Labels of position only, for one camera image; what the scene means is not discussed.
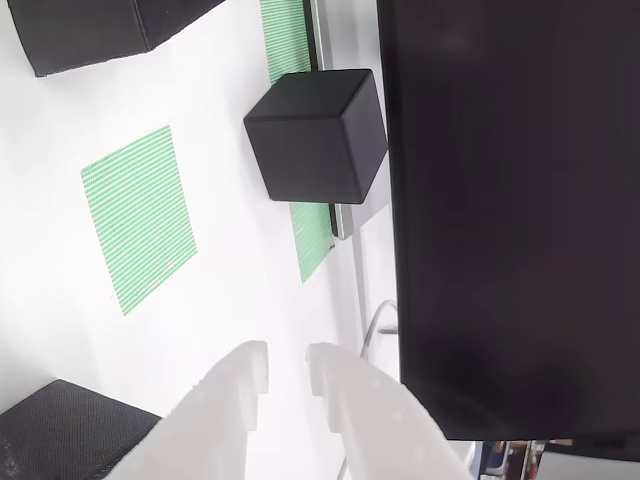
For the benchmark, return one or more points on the green striped tape strip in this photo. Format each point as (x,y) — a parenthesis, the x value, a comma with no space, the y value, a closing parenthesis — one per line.
(287,40)

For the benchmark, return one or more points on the green striped square marker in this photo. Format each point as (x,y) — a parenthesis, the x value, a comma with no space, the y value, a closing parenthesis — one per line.
(140,220)

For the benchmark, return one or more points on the black monitor screen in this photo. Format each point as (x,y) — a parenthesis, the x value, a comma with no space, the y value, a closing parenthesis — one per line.
(500,200)

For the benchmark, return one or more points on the black cube block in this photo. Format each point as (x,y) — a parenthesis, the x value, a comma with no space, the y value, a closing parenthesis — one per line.
(310,150)
(90,35)
(65,430)

